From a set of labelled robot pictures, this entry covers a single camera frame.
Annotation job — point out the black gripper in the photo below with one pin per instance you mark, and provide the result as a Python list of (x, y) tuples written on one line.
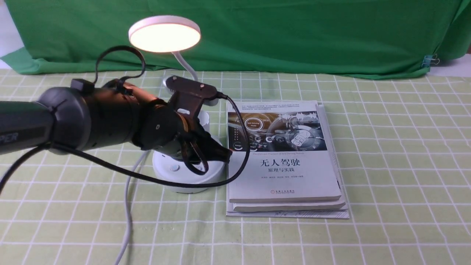
[(161, 128)]

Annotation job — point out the white desk lamp with sockets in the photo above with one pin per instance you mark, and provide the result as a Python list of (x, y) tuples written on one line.
[(173, 34)]

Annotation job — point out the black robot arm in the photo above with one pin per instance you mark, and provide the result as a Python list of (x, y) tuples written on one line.
[(84, 117)]

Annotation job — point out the top white textbook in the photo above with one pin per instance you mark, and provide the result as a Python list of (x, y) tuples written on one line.
[(283, 173)]

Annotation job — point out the bottom printed paper booklet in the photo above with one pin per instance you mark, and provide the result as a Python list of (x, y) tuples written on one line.
[(294, 214)]

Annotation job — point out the green checkered tablecloth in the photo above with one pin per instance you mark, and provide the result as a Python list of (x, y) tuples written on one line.
[(403, 148)]

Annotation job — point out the teal binder clip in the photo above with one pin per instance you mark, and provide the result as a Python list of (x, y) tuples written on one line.
[(430, 60)]

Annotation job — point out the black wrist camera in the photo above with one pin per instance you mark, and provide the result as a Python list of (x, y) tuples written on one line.
[(188, 96)]

